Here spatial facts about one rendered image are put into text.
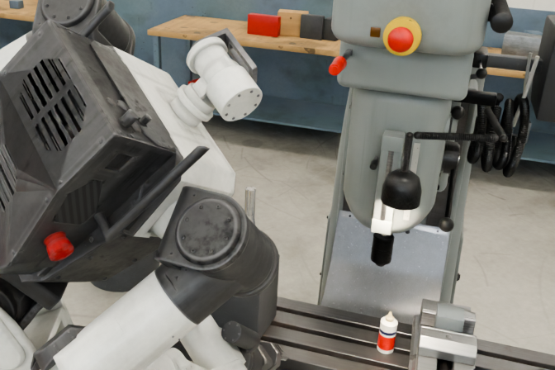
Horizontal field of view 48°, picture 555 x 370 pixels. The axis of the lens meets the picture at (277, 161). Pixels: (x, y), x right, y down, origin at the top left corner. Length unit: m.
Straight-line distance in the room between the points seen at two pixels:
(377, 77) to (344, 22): 0.15
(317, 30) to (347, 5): 4.06
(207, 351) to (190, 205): 0.34
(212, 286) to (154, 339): 0.10
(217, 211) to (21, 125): 0.26
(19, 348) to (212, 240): 0.43
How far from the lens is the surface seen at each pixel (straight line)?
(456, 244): 1.89
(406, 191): 1.14
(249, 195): 1.43
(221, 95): 0.86
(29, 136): 0.81
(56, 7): 0.99
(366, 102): 1.24
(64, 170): 0.76
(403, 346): 1.63
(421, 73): 1.17
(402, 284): 1.83
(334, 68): 1.04
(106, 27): 1.00
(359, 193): 1.30
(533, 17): 5.54
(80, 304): 3.40
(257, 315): 1.53
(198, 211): 0.76
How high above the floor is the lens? 1.96
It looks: 23 degrees down
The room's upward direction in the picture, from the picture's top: 3 degrees clockwise
